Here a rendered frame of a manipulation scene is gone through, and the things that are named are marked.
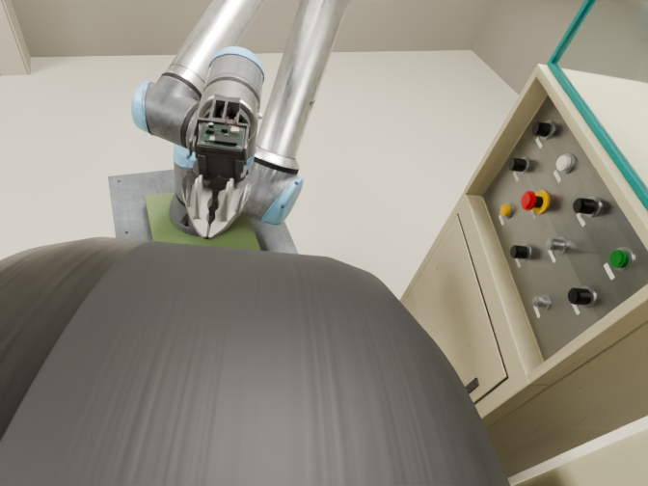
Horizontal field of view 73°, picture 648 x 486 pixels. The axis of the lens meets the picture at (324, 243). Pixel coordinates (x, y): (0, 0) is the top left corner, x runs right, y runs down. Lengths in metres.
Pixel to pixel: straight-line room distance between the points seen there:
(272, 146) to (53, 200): 1.49
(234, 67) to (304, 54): 0.40
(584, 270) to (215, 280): 0.78
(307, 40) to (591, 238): 0.73
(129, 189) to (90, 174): 1.00
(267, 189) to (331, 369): 0.95
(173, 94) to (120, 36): 2.48
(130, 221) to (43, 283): 1.18
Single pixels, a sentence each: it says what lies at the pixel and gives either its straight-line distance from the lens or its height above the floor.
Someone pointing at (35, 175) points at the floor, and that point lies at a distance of 2.56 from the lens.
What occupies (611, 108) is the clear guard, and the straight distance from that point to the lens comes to 0.92.
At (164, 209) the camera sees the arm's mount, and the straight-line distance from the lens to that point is 1.39.
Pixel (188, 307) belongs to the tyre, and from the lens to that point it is 0.22.
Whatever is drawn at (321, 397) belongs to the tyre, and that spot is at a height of 1.48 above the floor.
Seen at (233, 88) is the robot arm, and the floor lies 1.28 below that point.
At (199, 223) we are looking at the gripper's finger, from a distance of 0.56.
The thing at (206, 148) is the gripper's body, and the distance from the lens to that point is 0.58.
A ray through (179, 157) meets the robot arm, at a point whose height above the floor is 0.89.
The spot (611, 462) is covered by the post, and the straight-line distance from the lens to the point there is 0.30.
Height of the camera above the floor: 1.65
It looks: 49 degrees down
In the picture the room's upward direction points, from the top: 16 degrees clockwise
